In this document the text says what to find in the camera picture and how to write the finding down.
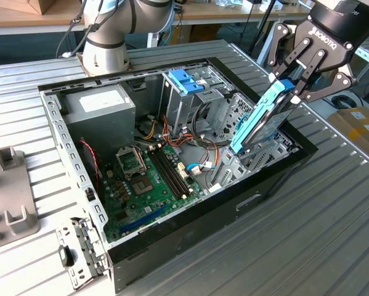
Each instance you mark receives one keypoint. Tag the green motherboard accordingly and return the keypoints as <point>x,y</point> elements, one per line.
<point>159,200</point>

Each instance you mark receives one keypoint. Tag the small brown cardboard box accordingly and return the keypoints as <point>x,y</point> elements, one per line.
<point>36,6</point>

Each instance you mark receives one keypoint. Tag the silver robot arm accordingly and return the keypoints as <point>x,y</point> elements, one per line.
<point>104,52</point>

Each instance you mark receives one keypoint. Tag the silver hinged card retainer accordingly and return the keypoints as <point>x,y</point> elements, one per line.
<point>88,243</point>

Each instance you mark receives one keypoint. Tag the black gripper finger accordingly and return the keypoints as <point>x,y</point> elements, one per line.
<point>276,49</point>
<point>313,66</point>

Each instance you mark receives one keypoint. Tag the grey parts rack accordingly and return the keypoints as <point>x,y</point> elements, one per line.
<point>10,191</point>

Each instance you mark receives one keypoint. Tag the white board power connector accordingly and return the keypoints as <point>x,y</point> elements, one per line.
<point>183,171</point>

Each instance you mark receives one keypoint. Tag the blue plastic drive latch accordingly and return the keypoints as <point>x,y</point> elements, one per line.
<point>184,80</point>

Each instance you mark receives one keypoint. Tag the wooden desk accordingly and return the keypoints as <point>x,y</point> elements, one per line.
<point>14,19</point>

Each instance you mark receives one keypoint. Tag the black case fan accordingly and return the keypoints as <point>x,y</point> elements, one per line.
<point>88,172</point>

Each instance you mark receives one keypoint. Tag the blue expansion slot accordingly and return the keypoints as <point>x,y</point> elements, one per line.
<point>144,219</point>

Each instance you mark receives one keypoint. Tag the hard disk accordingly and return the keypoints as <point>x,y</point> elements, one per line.
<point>252,123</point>

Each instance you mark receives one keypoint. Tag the silver drive cage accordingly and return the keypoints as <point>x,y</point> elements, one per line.
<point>175,108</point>

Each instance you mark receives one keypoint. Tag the cardboard box with labels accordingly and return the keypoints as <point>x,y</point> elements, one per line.
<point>347,129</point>

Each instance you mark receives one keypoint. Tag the black tripod pole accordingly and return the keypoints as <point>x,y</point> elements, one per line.
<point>269,10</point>

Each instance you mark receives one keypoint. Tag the black PC case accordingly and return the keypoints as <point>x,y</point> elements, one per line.
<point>202,228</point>

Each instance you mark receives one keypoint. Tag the black RAM slot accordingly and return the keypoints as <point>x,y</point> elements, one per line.
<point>173,171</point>
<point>166,175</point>

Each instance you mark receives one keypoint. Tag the silver power supply unit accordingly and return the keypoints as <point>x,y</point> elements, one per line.
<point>104,123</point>

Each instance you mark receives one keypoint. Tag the silver disk bay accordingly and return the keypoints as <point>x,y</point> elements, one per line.
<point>230,168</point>

